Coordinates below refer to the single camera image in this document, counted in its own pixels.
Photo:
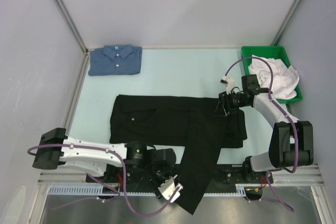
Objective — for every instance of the green plastic bin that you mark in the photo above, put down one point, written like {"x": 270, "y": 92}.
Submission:
{"x": 276, "y": 52}

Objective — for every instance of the right corner frame post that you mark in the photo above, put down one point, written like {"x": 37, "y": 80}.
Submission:
{"x": 286, "y": 21}

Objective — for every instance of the aluminium frame rail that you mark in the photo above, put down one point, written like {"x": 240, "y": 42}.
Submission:
{"x": 304, "y": 176}

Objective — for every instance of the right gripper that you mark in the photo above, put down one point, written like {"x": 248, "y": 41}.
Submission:
{"x": 224, "y": 106}

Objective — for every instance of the left corner frame post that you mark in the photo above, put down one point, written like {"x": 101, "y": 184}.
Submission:
{"x": 71, "y": 25}

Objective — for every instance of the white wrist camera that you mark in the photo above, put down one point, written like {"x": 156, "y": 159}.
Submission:
{"x": 170, "y": 189}
{"x": 229, "y": 83}

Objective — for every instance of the slotted cable duct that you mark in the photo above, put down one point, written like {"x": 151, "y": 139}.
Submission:
{"x": 94, "y": 190}

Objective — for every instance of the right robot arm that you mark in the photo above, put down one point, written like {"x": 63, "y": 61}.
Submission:
{"x": 291, "y": 143}

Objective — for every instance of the white crumpled shirt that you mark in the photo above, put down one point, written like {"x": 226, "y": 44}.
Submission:
{"x": 285, "y": 79}

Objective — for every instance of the corner frame post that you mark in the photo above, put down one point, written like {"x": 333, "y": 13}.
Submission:
{"x": 286, "y": 21}
{"x": 71, "y": 25}

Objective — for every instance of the black long sleeve shirt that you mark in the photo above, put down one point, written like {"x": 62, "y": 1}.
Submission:
{"x": 180, "y": 121}

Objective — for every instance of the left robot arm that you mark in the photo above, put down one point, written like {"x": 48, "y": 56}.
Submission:
{"x": 56, "y": 148}

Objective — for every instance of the blue checkered folded shirt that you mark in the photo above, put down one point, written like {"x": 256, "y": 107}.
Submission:
{"x": 115, "y": 60}

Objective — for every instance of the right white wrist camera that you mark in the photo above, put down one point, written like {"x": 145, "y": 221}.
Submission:
{"x": 229, "y": 83}

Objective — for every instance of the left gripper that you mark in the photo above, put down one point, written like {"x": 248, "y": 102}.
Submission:
{"x": 155, "y": 184}

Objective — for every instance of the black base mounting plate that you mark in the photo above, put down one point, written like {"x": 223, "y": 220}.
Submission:
{"x": 224, "y": 179}

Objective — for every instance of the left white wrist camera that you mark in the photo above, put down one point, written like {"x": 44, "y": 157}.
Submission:
{"x": 170, "y": 189}

